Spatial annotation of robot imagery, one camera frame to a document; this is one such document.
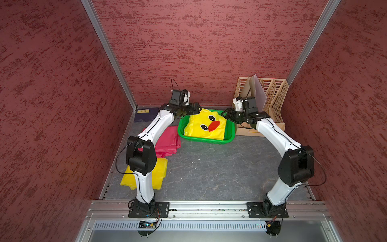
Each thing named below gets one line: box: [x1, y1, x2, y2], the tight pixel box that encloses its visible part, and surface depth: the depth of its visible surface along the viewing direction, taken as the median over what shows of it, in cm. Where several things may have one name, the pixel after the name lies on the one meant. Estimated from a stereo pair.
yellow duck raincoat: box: [183, 108, 227, 141], surface depth 102 cm
